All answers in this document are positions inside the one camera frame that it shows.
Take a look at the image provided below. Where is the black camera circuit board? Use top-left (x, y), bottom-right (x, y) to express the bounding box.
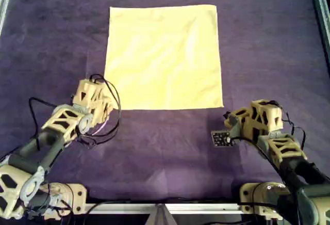
top-left (211, 130), bottom-right (237, 148)

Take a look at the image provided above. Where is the grey triangular camera stand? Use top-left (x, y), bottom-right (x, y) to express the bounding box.
top-left (145, 203), bottom-right (178, 225)

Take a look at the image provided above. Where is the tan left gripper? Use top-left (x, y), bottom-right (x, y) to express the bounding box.
top-left (90, 85), bottom-right (114, 130)

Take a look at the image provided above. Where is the thin pink wire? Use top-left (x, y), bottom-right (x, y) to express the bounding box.
top-left (91, 120), bottom-right (110, 136)

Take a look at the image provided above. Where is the tan right arm base plate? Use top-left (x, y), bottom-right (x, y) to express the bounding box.
top-left (239, 182), bottom-right (282, 220)

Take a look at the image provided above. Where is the yellow microfibre cloth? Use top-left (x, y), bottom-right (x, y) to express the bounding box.
top-left (104, 4), bottom-right (224, 111)

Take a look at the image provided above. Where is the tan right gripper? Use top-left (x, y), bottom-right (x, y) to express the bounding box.
top-left (223, 103), bottom-right (260, 143)

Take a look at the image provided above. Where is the purple felt table cover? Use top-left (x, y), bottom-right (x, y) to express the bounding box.
top-left (0, 0), bottom-right (330, 205)

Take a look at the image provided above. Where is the tan left arm base plate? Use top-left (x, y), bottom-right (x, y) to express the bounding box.
top-left (42, 182), bottom-right (88, 215)

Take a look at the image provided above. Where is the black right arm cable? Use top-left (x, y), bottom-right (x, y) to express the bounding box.
top-left (273, 100), bottom-right (307, 151)

